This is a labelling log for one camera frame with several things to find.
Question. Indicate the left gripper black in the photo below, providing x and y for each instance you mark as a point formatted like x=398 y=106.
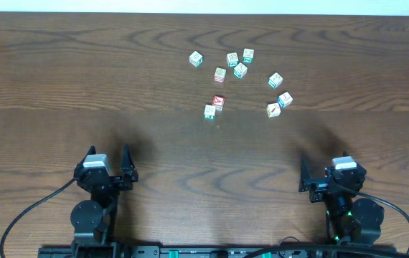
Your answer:
x=115 y=181

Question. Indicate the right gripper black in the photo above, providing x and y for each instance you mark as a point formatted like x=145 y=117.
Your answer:
x=320 y=185

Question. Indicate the wooden block red drawing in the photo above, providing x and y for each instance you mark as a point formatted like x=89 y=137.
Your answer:
x=273 y=110

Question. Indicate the wooden block blue H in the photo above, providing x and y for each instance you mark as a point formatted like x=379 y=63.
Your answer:
x=284 y=99

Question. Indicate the wooden block green bottom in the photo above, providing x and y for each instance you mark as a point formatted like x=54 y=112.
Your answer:
x=209 y=112

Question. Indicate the red letter A block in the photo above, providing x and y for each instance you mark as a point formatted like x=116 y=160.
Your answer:
x=218 y=102

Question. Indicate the wooden block red bottom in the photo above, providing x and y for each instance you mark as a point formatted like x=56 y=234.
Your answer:
x=220 y=74

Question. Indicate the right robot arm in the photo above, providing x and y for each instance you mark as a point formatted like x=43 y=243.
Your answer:
x=352 y=221

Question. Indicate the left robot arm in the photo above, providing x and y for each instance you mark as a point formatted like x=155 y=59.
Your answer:
x=94 y=219

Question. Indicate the wooden block green X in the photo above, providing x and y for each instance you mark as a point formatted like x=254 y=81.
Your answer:
x=240 y=70

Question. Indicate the wooden block green number two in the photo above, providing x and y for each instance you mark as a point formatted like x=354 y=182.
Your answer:
x=248 y=55

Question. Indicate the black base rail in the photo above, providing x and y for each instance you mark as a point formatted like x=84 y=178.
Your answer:
x=178 y=252

